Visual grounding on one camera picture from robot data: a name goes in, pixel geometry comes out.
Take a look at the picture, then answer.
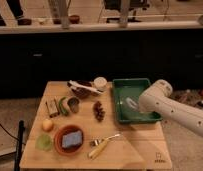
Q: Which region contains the green round lid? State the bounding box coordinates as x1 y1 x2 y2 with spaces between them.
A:
35 134 52 151

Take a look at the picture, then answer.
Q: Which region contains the green pepper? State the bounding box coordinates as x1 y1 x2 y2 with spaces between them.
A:
59 97 69 116

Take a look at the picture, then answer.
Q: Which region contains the bunch of dark grapes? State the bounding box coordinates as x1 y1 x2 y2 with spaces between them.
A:
93 101 105 122

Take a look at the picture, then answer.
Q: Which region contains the white round container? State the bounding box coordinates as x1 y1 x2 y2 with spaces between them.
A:
93 77 107 91

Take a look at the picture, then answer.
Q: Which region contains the terracotta bowl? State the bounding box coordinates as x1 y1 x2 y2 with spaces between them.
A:
54 125 84 156

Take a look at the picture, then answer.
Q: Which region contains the black chair frame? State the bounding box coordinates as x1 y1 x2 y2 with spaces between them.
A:
14 120 25 171

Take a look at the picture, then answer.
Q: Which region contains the white towel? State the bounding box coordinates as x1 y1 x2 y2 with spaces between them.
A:
126 97 138 110

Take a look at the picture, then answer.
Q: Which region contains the brown rectangular block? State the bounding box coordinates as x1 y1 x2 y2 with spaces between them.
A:
46 99 59 118

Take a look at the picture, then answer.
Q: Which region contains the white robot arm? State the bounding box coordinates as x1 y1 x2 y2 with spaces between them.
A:
138 79 203 137

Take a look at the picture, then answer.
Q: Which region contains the blue sponge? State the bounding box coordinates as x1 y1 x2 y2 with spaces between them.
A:
62 131 82 148

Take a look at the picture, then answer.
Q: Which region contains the white spatula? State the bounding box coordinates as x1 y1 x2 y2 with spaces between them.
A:
68 80 104 94

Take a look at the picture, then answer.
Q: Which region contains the green plastic tray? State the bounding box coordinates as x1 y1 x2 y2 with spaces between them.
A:
112 78 162 124

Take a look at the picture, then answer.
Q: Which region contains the small metal cup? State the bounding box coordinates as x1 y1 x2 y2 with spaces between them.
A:
67 97 79 113

